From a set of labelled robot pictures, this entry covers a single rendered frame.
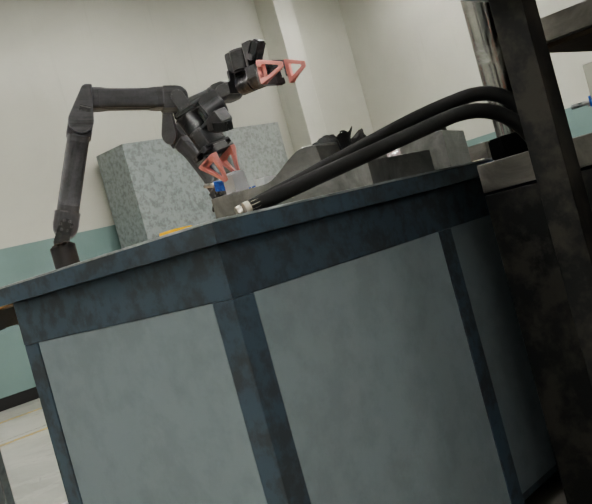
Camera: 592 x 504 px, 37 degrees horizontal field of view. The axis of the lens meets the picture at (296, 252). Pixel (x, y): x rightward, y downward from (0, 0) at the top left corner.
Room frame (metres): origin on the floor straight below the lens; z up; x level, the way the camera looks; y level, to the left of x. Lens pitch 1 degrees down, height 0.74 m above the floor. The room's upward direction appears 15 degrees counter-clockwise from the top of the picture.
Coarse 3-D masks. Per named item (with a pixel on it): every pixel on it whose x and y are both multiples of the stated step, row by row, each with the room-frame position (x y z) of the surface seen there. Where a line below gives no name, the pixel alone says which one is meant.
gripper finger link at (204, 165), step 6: (204, 156) 2.28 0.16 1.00; (210, 156) 2.24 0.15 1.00; (216, 156) 2.24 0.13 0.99; (204, 162) 2.26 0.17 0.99; (210, 162) 2.26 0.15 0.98; (216, 162) 2.24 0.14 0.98; (204, 168) 2.27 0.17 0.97; (210, 168) 2.28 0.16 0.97; (222, 168) 2.25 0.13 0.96; (210, 174) 2.27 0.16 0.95; (216, 174) 2.27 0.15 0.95; (222, 174) 2.26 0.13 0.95; (222, 180) 2.27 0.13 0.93
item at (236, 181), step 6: (228, 174) 2.27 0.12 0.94; (234, 174) 2.26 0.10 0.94; (240, 174) 2.27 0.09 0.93; (216, 180) 2.31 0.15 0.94; (228, 180) 2.26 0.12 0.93; (234, 180) 2.25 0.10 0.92; (240, 180) 2.27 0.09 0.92; (246, 180) 2.29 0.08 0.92; (204, 186) 2.35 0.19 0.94; (210, 186) 2.33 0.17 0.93; (216, 186) 2.30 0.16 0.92; (222, 186) 2.29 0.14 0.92; (228, 186) 2.27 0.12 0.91; (234, 186) 2.26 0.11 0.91; (240, 186) 2.27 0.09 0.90; (246, 186) 2.29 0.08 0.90; (228, 192) 2.28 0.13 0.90
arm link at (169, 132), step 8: (208, 88) 2.57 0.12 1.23; (192, 96) 2.63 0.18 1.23; (200, 96) 2.60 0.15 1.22; (224, 96) 2.53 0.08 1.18; (232, 96) 2.54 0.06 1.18; (240, 96) 2.57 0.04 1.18; (168, 120) 2.68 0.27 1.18; (176, 120) 2.74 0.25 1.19; (168, 128) 2.68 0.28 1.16; (176, 128) 2.67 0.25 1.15; (168, 136) 2.69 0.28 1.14; (176, 136) 2.67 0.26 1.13; (168, 144) 2.70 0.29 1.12
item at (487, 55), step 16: (464, 16) 1.85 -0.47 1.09; (480, 16) 1.81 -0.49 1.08; (480, 32) 1.82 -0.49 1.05; (496, 32) 1.82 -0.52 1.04; (480, 48) 1.82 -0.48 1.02; (496, 48) 1.81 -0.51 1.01; (480, 64) 1.83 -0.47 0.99; (496, 64) 1.81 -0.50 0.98; (496, 80) 1.81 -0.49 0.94; (496, 128) 1.83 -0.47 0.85; (496, 144) 1.82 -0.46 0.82; (512, 144) 1.80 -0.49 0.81
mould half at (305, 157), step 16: (320, 144) 2.01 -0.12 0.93; (336, 144) 2.05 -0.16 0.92; (288, 160) 2.05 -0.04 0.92; (304, 160) 2.02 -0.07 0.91; (320, 160) 1.99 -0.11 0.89; (384, 160) 1.96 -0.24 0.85; (400, 160) 2.01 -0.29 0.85; (416, 160) 2.06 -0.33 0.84; (288, 176) 2.06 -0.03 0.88; (352, 176) 1.94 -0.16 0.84; (368, 176) 1.92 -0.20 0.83; (384, 176) 1.95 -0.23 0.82; (400, 176) 1.99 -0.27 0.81; (240, 192) 2.17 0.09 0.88; (256, 192) 2.14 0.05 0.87; (304, 192) 2.04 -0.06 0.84; (320, 192) 2.01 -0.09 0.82; (224, 208) 2.22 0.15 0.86
